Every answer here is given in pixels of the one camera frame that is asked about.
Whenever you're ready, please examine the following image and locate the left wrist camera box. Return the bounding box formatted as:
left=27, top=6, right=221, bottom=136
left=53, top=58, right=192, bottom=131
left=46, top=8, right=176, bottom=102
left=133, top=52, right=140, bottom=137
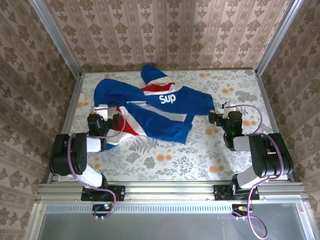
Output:
left=93, top=104, right=110, bottom=122

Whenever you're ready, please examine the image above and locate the grey slotted cable duct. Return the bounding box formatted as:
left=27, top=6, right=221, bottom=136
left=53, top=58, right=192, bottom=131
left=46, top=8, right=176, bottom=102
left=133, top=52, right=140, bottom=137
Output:
left=44, top=204, right=305, bottom=214

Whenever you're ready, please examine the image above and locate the floral tablecloth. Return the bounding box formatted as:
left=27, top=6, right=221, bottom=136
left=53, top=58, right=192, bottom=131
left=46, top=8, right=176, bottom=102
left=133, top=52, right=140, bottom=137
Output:
left=58, top=69, right=291, bottom=183

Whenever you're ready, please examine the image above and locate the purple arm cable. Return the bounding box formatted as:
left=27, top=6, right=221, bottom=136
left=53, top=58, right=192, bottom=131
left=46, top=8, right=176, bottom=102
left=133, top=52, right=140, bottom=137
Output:
left=67, top=107, right=126, bottom=221
left=233, top=104, right=286, bottom=240

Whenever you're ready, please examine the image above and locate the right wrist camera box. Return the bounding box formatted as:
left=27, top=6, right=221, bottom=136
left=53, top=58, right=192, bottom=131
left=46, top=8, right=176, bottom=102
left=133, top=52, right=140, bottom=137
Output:
left=223, top=101, right=237, bottom=113

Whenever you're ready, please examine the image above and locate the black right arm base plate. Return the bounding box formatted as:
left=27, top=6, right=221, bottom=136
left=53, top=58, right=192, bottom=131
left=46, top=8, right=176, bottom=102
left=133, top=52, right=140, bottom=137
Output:
left=213, top=184, right=261, bottom=201

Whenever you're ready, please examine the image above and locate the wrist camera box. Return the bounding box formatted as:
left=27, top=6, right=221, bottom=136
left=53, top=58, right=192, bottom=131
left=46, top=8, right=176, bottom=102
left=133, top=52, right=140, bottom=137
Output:
left=93, top=104, right=110, bottom=122
left=223, top=101, right=237, bottom=113

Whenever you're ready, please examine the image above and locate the aluminium table side rail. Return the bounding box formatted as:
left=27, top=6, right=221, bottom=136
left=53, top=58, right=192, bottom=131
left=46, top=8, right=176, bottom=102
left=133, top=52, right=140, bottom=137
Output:
left=47, top=72, right=83, bottom=185
left=255, top=71, right=297, bottom=182

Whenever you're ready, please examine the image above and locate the small circuit board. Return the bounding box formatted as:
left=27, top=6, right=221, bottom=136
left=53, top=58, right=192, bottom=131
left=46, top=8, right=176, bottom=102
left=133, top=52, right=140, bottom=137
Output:
left=231, top=203, right=251, bottom=217
left=92, top=203, right=113, bottom=217

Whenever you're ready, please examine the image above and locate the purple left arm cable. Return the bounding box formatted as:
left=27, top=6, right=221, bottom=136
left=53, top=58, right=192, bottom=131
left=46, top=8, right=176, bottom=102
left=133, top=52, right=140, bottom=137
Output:
left=67, top=107, right=126, bottom=221

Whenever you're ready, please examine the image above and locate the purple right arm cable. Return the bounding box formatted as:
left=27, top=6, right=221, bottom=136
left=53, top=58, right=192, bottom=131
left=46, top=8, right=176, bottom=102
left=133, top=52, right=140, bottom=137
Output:
left=233, top=104, right=286, bottom=240

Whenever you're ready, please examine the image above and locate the aluminium frame post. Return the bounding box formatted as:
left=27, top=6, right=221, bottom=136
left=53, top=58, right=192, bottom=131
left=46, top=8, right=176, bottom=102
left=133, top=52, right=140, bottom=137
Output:
left=27, top=0, right=83, bottom=76
left=255, top=0, right=300, bottom=76

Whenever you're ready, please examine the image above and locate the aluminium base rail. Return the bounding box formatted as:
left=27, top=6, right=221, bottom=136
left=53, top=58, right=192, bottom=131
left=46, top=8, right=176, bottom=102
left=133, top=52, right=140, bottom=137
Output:
left=36, top=181, right=306, bottom=201

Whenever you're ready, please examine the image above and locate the blue red white hooded jacket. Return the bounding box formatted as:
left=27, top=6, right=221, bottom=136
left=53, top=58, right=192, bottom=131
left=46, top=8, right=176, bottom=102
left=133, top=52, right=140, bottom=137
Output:
left=93, top=63, right=216, bottom=153

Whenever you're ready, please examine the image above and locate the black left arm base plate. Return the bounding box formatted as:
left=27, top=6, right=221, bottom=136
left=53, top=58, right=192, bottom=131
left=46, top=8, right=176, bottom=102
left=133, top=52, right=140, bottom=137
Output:
left=81, top=184, right=126, bottom=202

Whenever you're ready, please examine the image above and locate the grey metal panel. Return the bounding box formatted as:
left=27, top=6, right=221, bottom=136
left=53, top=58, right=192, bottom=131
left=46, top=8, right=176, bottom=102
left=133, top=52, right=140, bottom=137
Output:
left=23, top=202, right=316, bottom=240

